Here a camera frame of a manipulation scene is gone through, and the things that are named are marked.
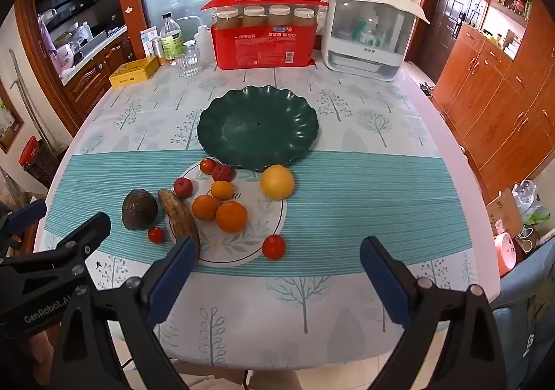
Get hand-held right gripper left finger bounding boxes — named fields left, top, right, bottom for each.
left=50, top=236, right=200, bottom=390

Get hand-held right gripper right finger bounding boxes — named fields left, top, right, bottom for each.
left=359, top=236, right=509, bottom=390

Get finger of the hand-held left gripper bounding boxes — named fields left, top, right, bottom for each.
left=0, top=199, right=48, bottom=258
left=43, top=211, right=112, bottom=291

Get dark brown avocado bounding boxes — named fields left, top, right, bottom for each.
left=121, top=189, right=159, bottom=231

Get overripe brown banana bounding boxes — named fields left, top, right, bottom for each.
left=158, top=189, right=201, bottom=263

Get red lychee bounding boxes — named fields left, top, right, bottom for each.
left=173, top=177, right=194, bottom=199

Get small yellow-orange kumquat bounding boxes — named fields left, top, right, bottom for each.
left=211, top=181, right=236, bottom=200

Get large yellow orange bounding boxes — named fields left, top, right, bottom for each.
left=260, top=165, right=295, bottom=200

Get dark green scalloped plate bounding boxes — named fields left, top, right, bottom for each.
left=197, top=85, right=320, bottom=171

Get red lid jar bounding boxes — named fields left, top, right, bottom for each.
left=19, top=136, right=61, bottom=189

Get metal pole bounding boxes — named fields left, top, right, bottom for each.
left=11, top=50, right=57, bottom=157

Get pink round object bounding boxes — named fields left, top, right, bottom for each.
left=494, top=232, right=521, bottom=278

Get cardboard box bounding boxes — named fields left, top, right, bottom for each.
left=486, top=188, right=523, bottom=237

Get light blue chair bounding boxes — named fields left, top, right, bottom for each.
left=490, top=234, right=555, bottom=390

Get wooden kitchen base cabinets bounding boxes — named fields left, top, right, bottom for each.
left=65, top=32, right=135, bottom=122

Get yellow tin box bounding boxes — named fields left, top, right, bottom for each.
left=108, top=56, right=160, bottom=88

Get clear plastic bag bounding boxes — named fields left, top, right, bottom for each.
left=512, top=180, right=551, bottom=226

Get small metal can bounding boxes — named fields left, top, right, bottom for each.
left=152, top=38, right=168, bottom=67

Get clear glass tumbler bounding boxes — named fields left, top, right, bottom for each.
left=177, top=40, right=202, bottom=78

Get green label clear bottle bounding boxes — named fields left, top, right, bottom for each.
left=160, top=13, right=186, bottom=66

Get blue and white small box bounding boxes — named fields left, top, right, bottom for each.
left=139, top=26, right=162, bottom=59

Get tall wooden cabinets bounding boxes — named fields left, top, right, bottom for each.
left=431, top=21, right=555, bottom=204

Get white squeeze bottle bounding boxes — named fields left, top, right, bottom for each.
left=176, top=15, right=214, bottom=63

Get red paper cup package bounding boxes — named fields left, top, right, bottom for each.
left=200, top=0, right=329, bottom=70

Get white countertop appliance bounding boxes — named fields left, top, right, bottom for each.
left=320, top=0, right=431, bottom=82

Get dark wooden entrance door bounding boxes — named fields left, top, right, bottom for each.
left=418, top=0, right=467, bottom=83

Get wooden wall frame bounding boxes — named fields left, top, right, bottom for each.
left=0, top=82, right=24, bottom=154

